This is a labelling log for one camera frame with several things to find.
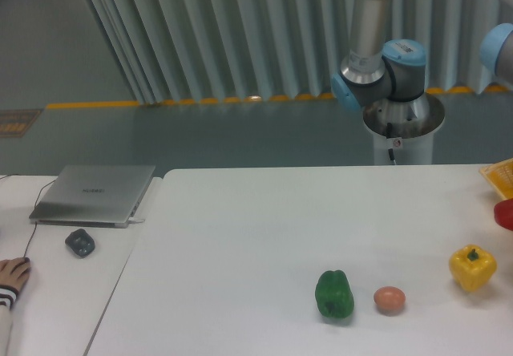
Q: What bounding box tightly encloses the person's hand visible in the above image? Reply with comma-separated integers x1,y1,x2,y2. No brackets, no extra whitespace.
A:
0,257,31,293

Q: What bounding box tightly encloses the red bell pepper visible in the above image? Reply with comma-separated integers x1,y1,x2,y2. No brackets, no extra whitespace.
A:
494,199,513,231

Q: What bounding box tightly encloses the striped sleeve forearm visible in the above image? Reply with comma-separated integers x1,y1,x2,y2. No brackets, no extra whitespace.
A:
0,285,18,356

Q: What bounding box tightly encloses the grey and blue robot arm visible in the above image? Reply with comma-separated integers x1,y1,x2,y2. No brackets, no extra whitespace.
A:
332,0,512,108

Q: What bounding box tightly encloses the yellow plastic basket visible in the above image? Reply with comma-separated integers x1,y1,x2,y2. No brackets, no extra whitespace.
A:
479,158,512,200

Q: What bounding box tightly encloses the black power adapter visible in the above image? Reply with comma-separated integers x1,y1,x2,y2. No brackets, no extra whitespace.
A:
65,229,95,258

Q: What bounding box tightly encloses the silver laptop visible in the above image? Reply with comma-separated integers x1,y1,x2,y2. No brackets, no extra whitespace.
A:
29,165,155,228

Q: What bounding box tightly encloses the folding partition screen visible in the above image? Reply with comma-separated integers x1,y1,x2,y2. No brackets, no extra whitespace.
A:
86,0,512,105

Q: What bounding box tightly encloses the green bell pepper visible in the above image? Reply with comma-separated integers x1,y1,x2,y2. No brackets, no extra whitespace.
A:
314,269,354,319

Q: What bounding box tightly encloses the brown egg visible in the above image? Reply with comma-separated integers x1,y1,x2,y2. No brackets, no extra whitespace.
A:
374,286,406,314

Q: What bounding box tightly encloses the yellow bell pepper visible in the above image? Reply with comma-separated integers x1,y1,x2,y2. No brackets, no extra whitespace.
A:
449,245,498,292

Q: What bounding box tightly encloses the black mouse cable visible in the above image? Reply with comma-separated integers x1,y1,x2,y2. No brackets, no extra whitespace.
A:
0,174,59,259

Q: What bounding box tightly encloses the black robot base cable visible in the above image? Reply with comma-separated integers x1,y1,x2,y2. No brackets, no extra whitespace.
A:
385,122,398,166

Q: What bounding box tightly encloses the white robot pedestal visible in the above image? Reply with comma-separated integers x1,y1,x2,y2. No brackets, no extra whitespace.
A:
363,93,445,165

